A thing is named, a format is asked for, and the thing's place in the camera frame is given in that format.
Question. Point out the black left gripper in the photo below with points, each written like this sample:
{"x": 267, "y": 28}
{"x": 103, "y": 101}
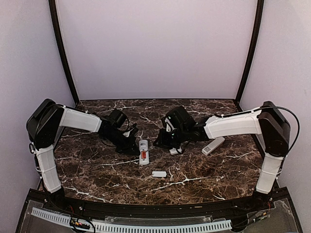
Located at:
{"x": 128, "y": 148}

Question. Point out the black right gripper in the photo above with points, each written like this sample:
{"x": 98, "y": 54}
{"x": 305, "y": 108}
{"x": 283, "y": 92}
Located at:
{"x": 161, "y": 141}

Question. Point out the white remote with green buttons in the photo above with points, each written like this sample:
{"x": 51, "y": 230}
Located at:
{"x": 175, "y": 151}

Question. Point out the white remote with compartment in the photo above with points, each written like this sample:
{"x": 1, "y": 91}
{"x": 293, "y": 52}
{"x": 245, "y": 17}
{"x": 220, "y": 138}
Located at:
{"x": 143, "y": 145}

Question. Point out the red orange battery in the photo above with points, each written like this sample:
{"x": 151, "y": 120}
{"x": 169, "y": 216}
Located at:
{"x": 143, "y": 155}

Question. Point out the white battery cover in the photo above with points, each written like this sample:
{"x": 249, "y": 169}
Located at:
{"x": 159, "y": 174}

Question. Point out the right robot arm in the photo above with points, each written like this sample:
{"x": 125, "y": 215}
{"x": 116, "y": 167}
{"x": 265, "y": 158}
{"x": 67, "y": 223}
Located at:
{"x": 267, "y": 121}

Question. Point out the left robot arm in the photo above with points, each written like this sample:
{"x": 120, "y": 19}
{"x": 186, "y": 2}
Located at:
{"x": 45, "y": 123}

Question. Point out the slim white remote control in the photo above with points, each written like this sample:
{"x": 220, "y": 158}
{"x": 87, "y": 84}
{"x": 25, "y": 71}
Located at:
{"x": 213, "y": 145}

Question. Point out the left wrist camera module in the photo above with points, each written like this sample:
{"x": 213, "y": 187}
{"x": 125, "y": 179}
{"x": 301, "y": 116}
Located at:
{"x": 131, "y": 131}

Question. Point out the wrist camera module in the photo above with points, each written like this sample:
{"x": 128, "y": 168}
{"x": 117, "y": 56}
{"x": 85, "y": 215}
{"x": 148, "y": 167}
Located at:
{"x": 169, "y": 126}
{"x": 131, "y": 131}

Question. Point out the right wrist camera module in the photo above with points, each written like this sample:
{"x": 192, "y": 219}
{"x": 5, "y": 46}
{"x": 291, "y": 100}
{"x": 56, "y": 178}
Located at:
{"x": 169, "y": 126}

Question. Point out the black front rail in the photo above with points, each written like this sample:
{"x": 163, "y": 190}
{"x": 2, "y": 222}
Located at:
{"x": 227, "y": 208}

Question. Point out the white slotted cable duct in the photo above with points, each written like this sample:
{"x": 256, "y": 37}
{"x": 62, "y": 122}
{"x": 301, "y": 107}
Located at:
{"x": 135, "y": 225}

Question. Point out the black right frame post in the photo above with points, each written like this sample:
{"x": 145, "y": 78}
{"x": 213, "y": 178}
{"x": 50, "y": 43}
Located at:
{"x": 251, "y": 51}

